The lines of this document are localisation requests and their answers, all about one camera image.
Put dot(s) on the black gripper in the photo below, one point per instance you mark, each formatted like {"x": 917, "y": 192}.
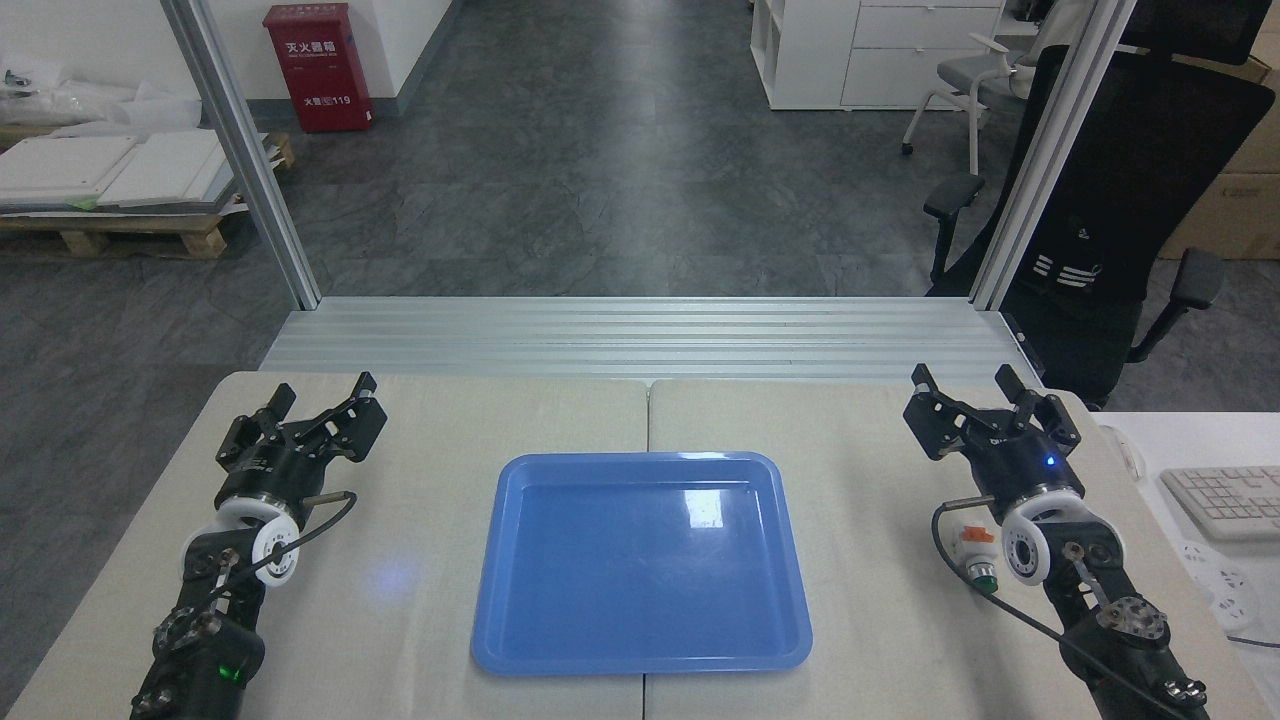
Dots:
{"x": 1030, "y": 465}
{"x": 270, "y": 470}

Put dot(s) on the white orange switch part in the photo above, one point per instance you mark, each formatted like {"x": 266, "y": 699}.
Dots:
{"x": 975, "y": 558}

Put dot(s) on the blue plastic tray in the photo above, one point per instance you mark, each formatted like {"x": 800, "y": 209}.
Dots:
{"x": 640, "y": 580}

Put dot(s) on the white computer mouse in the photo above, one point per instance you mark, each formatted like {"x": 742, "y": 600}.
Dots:
{"x": 1131, "y": 455}

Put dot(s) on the white side desk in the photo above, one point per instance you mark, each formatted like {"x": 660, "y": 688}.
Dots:
{"x": 1190, "y": 440}

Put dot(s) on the white computer keyboard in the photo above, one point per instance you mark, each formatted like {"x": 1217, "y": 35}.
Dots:
{"x": 1230, "y": 498}

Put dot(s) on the wooden pallet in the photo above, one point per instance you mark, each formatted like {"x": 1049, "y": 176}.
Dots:
{"x": 120, "y": 235}

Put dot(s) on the black mesh office chair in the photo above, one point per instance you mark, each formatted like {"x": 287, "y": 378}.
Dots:
{"x": 1140, "y": 180}

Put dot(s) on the white power strip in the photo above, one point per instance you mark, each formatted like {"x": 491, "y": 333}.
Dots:
{"x": 1220, "y": 585}

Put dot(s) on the brown cardboard box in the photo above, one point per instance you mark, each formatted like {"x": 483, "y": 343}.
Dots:
{"x": 1235, "y": 210}

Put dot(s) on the stack of white boards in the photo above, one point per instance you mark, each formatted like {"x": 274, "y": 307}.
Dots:
{"x": 100, "y": 170}

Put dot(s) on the grey white office chair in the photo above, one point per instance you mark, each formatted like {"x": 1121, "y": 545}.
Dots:
{"x": 975, "y": 75}

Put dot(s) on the red fire extinguisher box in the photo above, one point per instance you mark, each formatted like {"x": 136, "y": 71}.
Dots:
{"x": 318, "y": 70}

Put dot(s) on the white drawer cabinet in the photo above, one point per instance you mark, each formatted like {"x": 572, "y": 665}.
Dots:
{"x": 900, "y": 55}

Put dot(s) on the clear plastic bags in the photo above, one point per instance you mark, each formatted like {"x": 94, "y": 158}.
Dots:
{"x": 90, "y": 100}

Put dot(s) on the silver aluminium post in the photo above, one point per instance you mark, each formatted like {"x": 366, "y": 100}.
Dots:
{"x": 250, "y": 160}
{"x": 1050, "y": 150}

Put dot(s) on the silver aluminium rail platform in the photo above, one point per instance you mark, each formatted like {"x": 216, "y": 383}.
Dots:
{"x": 640, "y": 340}

